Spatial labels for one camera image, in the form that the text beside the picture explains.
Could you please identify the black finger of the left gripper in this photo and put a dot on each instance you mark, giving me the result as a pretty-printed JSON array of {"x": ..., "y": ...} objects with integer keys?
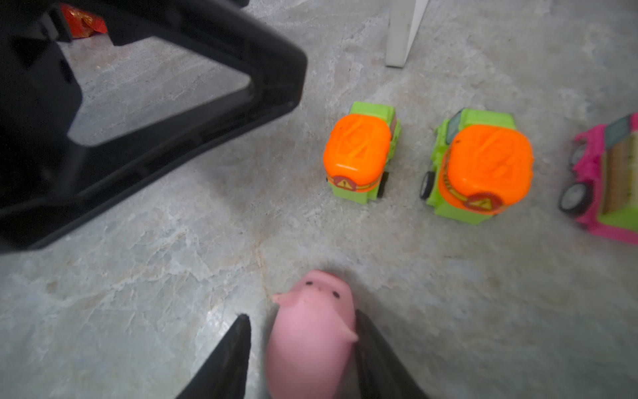
[{"x": 95, "y": 178}]

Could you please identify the wooden two-tier white-frame shelf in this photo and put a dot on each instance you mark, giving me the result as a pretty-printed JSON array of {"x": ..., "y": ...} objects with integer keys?
[{"x": 404, "y": 22}]

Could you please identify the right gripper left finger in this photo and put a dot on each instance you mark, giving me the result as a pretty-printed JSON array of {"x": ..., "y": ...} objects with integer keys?
[{"x": 224, "y": 373}]

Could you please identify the red snack packet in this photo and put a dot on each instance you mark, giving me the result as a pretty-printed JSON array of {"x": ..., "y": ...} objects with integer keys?
[{"x": 82, "y": 24}]

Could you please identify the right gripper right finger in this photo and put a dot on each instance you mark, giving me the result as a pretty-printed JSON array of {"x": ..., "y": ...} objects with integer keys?
[{"x": 380, "y": 372}]

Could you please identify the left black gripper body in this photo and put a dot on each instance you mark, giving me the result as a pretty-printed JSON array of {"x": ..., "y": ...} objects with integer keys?
[{"x": 40, "y": 97}]

